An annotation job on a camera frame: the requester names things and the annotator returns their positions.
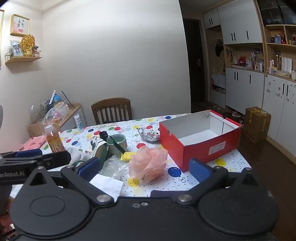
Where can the white upper cabinet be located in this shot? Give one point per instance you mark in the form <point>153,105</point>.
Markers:
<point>240,23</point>

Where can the clear plastic bag of snacks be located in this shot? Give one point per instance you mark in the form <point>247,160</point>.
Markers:
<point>55,113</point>

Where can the pink cloth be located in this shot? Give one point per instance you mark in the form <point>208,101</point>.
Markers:
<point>32,143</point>

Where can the white lower cabinet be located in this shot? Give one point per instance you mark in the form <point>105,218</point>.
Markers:
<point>254,88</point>

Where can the gold tree ornament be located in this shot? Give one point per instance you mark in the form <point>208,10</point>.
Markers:
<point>27,45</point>

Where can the white paper napkin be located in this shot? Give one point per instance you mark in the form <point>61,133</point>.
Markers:
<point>108,185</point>

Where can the black hanging bag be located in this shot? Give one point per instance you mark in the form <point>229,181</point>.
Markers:
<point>219,47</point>

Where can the wooden shelf unit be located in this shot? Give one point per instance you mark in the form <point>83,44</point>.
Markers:
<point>279,46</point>

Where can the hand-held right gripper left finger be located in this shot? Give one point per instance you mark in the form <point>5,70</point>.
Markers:
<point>89,166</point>

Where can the pink mesh bath loofah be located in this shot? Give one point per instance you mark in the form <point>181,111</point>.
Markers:
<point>148,162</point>

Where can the christmas print cloth bag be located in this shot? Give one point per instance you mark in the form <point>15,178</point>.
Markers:
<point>100,150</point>

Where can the black sock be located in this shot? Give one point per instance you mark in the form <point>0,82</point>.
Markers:
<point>103,135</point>

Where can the small photo frame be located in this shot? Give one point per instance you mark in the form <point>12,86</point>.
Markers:
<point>15,48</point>

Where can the brown cardboard box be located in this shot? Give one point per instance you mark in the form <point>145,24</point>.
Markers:
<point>256,125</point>

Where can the wooden side cabinet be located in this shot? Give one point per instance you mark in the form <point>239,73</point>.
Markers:
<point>69,118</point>

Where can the grey fluffy cloth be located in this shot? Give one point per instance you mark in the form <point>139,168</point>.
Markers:
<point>79,154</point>

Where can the balloon print tablecloth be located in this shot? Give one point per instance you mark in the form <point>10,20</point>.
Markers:
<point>161,183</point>

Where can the white tube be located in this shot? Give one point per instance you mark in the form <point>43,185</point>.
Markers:
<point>79,122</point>

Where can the clear bubble wrap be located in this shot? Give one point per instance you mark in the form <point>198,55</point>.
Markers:
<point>113,166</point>

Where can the silver snack packet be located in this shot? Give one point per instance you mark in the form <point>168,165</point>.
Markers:
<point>149,135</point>

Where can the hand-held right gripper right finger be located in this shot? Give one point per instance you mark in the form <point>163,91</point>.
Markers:
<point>198,168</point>

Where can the dark door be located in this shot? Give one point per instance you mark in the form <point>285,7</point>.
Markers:
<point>194,60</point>

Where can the light green ceramic bowl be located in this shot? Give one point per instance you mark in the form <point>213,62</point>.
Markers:
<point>120,143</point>

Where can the glass incense holder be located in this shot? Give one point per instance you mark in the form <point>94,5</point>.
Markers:
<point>68,103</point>

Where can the framed pink heart picture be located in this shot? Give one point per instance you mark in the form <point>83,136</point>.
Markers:
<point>19,25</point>

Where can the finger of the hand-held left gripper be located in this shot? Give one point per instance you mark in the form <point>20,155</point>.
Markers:
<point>29,153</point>

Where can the wooden chair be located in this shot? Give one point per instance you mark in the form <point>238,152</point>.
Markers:
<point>111,106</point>

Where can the red shoe box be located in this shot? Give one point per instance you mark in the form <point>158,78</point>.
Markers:
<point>196,148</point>

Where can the yellow sponge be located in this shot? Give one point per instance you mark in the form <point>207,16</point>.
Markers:
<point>127,156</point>

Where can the white pen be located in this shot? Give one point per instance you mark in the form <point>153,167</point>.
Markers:
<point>52,97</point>

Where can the white cabinet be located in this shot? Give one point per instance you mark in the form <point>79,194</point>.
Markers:
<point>240,23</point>
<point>254,88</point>

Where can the white paper bag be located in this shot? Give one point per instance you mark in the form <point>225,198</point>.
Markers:
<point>218,80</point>

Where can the wooden wall shelf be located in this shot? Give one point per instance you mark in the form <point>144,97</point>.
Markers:
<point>23,59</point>

